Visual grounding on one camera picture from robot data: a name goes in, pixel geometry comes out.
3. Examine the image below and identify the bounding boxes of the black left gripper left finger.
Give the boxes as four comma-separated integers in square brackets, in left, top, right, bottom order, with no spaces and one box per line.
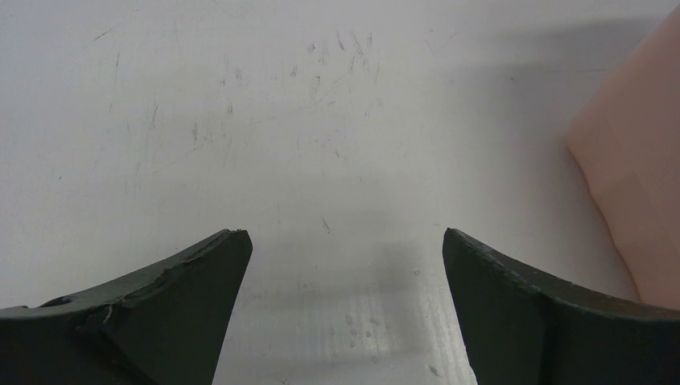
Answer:
[1,230,253,384]

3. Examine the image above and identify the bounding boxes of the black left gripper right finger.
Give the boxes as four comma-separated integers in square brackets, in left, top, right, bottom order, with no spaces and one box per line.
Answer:
[443,229,679,384]

